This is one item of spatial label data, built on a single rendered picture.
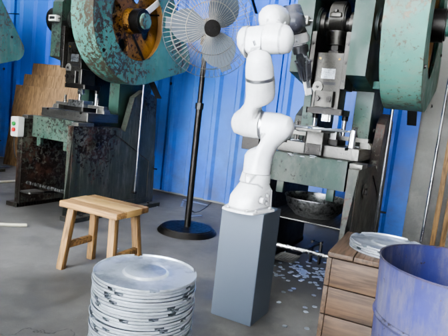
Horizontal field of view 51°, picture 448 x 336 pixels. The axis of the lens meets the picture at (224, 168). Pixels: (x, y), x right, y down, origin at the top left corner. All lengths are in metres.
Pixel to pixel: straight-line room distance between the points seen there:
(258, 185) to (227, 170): 2.24
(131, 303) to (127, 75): 2.10
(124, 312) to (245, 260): 0.72
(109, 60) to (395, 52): 1.68
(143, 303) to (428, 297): 0.70
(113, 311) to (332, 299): 0.88
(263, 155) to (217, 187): 2.32
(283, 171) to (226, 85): 1.81
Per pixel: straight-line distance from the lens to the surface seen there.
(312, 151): 2.43
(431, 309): 1.27
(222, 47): 2.99
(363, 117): 2.72
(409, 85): 2.26
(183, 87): 4.31
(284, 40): 1.78
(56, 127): 3.35
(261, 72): 1.75
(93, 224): 2.47
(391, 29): 2.17
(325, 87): 2.52
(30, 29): 5.63
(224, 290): 1.96
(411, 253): 1.60
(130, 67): 3.18
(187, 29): 2.96
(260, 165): 1.84
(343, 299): 1.86
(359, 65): 2.44
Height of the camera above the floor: 0.83
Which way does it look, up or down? 7 degrees down
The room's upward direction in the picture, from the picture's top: 6 degrees clockwise
